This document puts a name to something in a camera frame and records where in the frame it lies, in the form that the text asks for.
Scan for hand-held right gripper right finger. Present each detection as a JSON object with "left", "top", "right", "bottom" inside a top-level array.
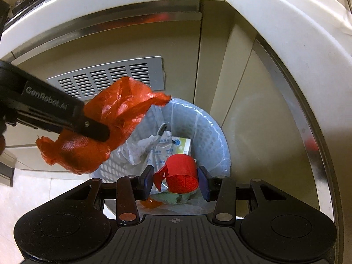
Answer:
[{"left": 197, "top": 166, "right": 284, "bottom": 224}]

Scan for red bottle cap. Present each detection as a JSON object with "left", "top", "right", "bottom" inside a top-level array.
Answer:
[{"left": 152, "top": 154, "right": 199, "bottom": 194}]

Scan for green terry towel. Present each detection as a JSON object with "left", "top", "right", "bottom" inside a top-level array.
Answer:
[{"left": 157, "top": 192, "right": 194, "bottom": 204}]

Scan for red plastic bag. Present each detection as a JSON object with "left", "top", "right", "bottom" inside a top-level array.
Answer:
[{"left": 35, "top": 76, "right": 171, "bottom": 175}]

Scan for perforated plastic bin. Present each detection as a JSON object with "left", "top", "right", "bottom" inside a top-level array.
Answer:
[{"left": 89, "top": 97, "right": 232, "bottom": 216}]

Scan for metal cabinet vent grille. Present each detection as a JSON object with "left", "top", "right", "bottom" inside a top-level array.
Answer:
[{"left": 47, "top": 56, "right": 164, "bottom": 100}]

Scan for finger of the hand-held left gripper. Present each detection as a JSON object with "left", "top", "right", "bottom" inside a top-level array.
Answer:
[{"left": 62, "top": 109, "right": 111, "bottom": 143}]

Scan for beige cabinet door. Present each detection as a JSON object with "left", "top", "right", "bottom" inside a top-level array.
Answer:
[
  {"left": 0, "top": 19, "right": 201, "bottom": 171},
  {"left": 196, "top": 1, "right": 234, "bottom": 110},
  {"left": 212, "top": 30, "right": 328, "bottom": 220}
]

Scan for toothbrush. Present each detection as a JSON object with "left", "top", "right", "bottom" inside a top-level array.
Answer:
[{"left": 156, "top": 123, "right": 169, "bottom": 144}]

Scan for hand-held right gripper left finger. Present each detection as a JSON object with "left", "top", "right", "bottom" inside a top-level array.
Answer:
[{"left": 69, "top": 166, "right": 155, "bottom": 225}]

